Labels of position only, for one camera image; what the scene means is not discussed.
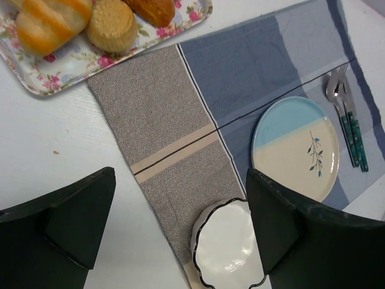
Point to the round tan muffin bread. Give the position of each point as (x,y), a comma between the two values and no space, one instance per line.
(113,26)

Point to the brown long bread loaf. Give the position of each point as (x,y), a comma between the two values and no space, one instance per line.
(158,13)

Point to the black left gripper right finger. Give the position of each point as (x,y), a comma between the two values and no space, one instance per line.
(306,244)

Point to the blue cream round plate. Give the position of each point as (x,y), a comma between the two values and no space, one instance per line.
(295,144)

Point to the floral serving tray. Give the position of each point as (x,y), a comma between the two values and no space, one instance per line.
(79,59)

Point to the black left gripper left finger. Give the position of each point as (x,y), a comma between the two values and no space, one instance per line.
(52,241)

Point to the white scalloped bowl black rim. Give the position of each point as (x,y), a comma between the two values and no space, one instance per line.
(224,248)

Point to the spoon with teal handle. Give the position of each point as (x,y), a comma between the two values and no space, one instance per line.
(334,93)

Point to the blue grey patchwork placemat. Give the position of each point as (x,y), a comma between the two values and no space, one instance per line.
(184,116)

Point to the striped white orange bread roll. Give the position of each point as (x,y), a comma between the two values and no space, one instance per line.
(44,26)

